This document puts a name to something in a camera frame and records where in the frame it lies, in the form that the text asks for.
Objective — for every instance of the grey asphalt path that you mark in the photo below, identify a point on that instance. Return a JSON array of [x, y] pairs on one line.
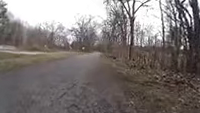
[[62, 87]]

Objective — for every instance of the row of trees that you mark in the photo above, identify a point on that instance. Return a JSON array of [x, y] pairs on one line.
[[163, 33]]

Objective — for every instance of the grass verge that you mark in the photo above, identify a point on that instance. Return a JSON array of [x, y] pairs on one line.
[[166, 93]]

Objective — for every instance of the grass strip with leaves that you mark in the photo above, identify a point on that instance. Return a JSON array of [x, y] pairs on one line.
[[17, 59]]

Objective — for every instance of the pale vehicle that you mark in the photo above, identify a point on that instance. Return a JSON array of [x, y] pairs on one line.
[[6, 47]]

